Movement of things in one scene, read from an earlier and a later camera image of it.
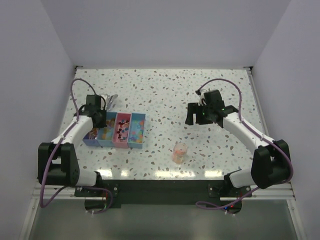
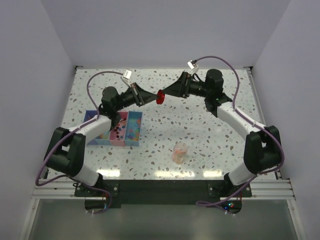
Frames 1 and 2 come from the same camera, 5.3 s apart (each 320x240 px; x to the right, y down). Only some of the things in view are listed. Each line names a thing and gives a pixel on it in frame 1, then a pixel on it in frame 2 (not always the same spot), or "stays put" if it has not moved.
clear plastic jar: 179,150 stays put
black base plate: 164,193 stays put
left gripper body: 102,118 -> 131,97
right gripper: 193,108 -> 181,87
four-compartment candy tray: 123,129 stays put
